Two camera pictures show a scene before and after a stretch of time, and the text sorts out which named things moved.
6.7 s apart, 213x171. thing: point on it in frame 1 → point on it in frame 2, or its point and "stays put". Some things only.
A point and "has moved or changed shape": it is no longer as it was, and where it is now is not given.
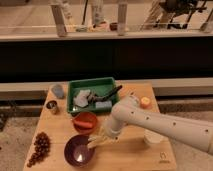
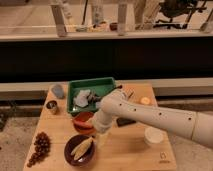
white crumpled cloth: (81, 99) stays put
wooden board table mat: (59, 139) stays put
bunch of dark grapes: (42, 146) stays put
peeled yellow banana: (97, 140) has moved or changed shape
